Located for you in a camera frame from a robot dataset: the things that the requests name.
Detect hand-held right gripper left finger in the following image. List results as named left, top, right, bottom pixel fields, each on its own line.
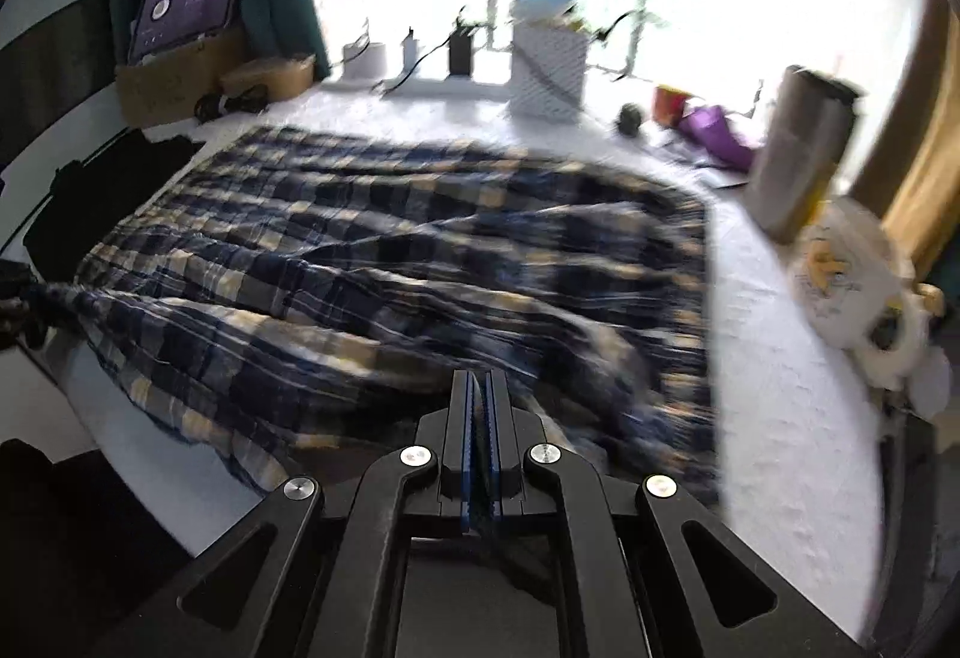
left=97, top=369, right=485, bottom=658

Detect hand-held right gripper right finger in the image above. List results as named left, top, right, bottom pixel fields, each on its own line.
left=484, top=369, right=863, bottom=658

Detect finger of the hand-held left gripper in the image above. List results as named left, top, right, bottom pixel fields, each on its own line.
left=0, top=259, right=52, bottom=353

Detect navy yellow plaid pants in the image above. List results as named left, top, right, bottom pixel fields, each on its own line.
left=73, top=125, right=727, bottom=510

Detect dark cloth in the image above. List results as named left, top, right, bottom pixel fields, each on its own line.
left=21, top=128, right=209, bottom=285

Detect brown cardboard box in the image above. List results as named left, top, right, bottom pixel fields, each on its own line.
left=114, top=23, right=250, bottom=128

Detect white textured tablecloth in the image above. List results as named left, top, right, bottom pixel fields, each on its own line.
left=41, top=74, right=890, bottom=658

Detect beige lidded container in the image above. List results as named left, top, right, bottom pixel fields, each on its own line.
left=219, top=53, right=318, bottom=104

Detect computer monitor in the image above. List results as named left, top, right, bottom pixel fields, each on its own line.
left=126, top=0, right=245, bottom=66

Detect white printed mug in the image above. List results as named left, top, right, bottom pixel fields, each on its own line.
left=786, top=196, right=944, bottom=390

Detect purple cloth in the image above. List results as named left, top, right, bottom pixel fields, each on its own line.
left=677, top=106, right=756, bottom=173

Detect white woven plastic basket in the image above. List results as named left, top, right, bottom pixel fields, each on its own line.
left=507, top=16, right=588, bottom=123

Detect small red cup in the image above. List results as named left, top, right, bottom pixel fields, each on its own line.
left=650, top=83, right=696, bottom=131

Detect black charger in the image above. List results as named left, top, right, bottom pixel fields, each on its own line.
left=447, top=23, right=479, bottom=78

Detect stainless steel tumbler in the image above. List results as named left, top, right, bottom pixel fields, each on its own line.
left=741, top=64, right=865, bottom=248

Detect yellow curtain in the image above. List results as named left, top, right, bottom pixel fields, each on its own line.
left=876, top=0, right=960, bottom=288

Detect black cable bundle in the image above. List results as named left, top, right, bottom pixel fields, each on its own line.
left=193, top=86, right=269, bottom=123

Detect black charger cable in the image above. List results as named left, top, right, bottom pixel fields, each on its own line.
left=592, top=8, right=647, bottom=42
left=381, top=44, right=452, bottom=98

